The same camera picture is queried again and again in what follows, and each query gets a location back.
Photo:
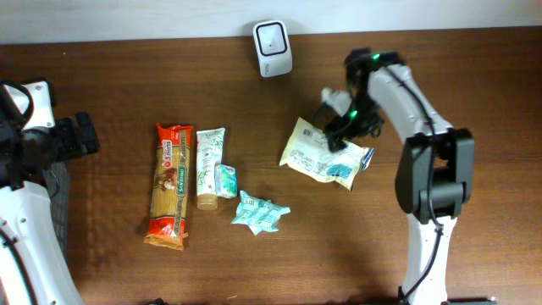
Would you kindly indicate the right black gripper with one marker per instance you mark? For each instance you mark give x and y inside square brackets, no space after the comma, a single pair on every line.
[339,128]

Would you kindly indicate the white cosmetic tube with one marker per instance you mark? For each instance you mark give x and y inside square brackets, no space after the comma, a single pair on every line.
[209,152]

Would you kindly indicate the grey plastic mesh basket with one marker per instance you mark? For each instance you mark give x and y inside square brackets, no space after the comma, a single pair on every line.
[58,188]

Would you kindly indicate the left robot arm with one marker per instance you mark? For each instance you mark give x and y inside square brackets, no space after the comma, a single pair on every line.
[35,186]

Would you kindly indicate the white barcode scanner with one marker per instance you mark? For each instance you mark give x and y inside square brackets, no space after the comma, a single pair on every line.
[273,48]

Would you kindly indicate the teal crinkled snack packet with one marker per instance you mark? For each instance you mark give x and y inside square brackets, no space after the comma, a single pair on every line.
[258,214]

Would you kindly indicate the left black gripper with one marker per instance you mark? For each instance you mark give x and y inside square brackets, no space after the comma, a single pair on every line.
[85,132]

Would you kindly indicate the small teal white packet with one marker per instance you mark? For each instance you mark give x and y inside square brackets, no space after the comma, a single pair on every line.
[225,181]

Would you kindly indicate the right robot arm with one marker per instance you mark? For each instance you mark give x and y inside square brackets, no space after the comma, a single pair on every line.
[435,173]

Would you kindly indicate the orange spaghetti packet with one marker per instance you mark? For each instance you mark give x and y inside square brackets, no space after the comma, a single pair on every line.
[170,188]

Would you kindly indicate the cream snack bag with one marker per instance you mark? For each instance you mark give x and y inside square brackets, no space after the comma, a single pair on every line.
[307,152]

